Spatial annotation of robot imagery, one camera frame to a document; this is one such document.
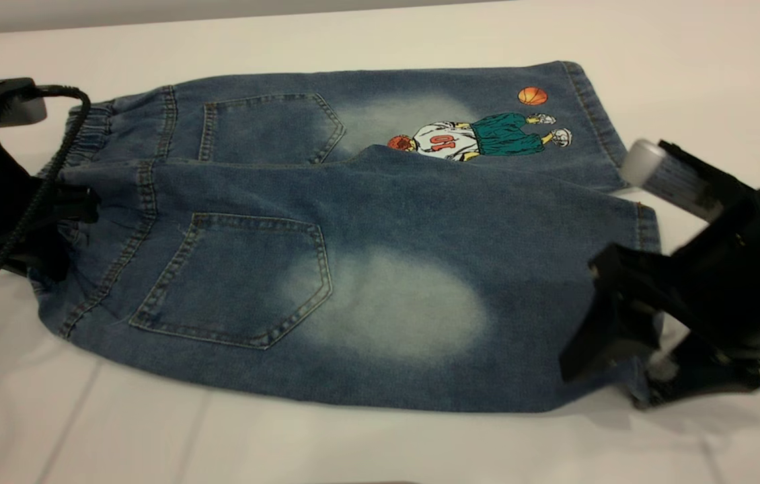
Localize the blue denim shorts basketball print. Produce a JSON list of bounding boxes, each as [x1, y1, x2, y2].
[[29, 60, 663, 413]]

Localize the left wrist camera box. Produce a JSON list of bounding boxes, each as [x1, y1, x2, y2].
[[0, 77, 48, 128]]

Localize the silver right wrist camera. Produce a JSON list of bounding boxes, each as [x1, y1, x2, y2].
[[620, 138, 757, 223]]

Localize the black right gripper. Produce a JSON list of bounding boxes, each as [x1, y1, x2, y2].
[[558, 188, 760, 409]]

